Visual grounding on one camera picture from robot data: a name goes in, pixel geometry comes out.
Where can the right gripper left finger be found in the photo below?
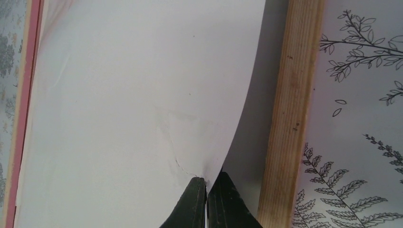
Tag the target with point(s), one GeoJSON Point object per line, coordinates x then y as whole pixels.
{"type": "Point", "coordinates": [189, 211]}

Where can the sunset photo print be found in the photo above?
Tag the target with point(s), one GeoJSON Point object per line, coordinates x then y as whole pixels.
{"type": "Point", "coordinates": [130, 100]}

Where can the pink wooden picture frame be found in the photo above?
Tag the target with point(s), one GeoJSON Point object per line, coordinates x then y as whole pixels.
{"type": "Point", "coordinates": [294, 30]}

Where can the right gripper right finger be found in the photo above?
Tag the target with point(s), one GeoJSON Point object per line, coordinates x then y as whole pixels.
{"type": "Point", "coordinates": [226, 208]}

